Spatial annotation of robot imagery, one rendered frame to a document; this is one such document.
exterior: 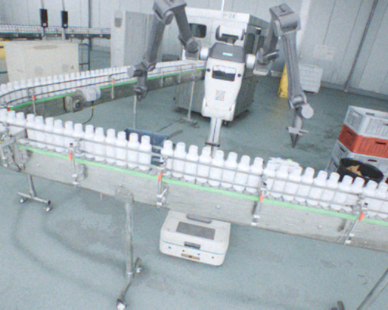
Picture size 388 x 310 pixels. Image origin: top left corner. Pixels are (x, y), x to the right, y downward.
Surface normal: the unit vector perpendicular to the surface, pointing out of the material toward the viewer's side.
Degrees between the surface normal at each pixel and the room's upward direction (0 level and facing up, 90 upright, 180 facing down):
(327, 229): 90
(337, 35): 90
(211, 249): 90
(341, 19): 90
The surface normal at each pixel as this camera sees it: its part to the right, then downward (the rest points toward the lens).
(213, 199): -0.18, 0.43
